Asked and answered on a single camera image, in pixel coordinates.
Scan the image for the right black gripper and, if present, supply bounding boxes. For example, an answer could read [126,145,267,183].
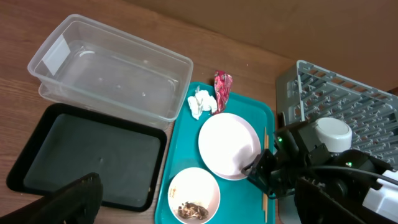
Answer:
[241,149,297,199]

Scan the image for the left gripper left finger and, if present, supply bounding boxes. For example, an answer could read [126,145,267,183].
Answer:
[1,173,103,224]

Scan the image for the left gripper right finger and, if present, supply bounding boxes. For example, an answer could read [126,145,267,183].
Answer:
[294,179,393,224]

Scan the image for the wooden chopstick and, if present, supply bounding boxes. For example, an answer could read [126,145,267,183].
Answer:
[262,128,269,223]

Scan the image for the pink round plate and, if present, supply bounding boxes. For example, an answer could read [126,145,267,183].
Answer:
[198,113,262,180]

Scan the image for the white napkin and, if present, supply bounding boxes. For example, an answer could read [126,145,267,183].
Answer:
[187,86,218,120]

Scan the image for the red snack wrapper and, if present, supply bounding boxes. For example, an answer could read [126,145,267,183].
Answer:
[214,70,233,114]

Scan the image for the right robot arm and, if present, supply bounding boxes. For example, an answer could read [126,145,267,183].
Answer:
[241,121,397,223]

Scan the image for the grey dishwasher rack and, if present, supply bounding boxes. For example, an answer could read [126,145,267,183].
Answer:
[276,60,397,170]

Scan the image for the teal serving tray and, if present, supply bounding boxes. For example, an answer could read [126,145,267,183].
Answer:
[154,93,275,224]

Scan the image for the black plastic tray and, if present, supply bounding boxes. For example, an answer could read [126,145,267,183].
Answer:
[6,103,167,212]

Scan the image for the pink bowl with food scraps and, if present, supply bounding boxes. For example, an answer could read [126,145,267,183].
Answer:
[167,167,221,224]

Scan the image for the food scraps in bowl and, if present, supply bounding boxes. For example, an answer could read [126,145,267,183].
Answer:
[177,202,209,220]

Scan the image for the clear plastic storage bin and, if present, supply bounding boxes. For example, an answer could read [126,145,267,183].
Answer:
[27,14,193,129]

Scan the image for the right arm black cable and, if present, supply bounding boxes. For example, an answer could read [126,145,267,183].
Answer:
[306,164,398,187]

